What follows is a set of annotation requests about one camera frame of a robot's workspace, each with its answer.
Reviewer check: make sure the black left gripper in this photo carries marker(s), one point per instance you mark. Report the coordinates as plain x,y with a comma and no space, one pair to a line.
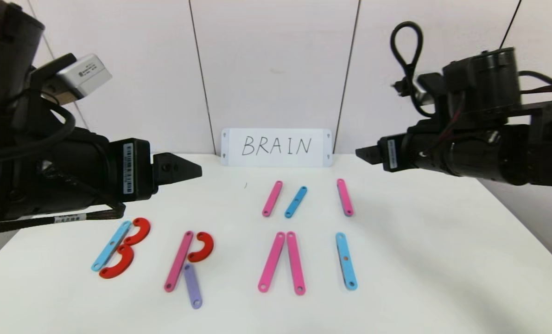
134,168

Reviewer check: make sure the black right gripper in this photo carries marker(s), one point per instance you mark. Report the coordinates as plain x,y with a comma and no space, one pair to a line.
390,154

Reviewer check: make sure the small red curved piece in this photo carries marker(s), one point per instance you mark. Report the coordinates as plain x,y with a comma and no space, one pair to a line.
206,248

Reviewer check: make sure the pink plastic bar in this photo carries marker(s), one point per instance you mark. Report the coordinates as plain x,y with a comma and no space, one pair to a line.
345,197
295,264
272,198
272,262
178,262

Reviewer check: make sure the short purple plastic bar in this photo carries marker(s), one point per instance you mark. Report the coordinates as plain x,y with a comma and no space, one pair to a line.
193,287

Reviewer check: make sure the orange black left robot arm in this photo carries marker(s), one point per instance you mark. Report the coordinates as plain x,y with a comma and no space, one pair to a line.
21,139

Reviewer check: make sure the white sign reading BRAIN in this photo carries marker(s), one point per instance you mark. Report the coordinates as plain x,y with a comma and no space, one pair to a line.
276,147

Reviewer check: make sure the red curved plastic piece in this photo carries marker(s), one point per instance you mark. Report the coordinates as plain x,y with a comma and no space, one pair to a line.
142,231
123,265

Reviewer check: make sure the blue plastic bar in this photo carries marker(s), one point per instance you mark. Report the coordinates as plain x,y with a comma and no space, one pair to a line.
111,246
296,202

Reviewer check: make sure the blue bar with orange dot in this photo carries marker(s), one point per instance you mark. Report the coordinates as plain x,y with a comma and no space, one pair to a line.
346,266

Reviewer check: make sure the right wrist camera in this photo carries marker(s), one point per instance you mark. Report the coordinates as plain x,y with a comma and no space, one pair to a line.
426,90

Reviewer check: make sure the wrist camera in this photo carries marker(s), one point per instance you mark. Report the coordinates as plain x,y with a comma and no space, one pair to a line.
83,76
426,90

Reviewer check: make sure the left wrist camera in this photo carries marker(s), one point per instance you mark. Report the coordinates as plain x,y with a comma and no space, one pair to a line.
83,76

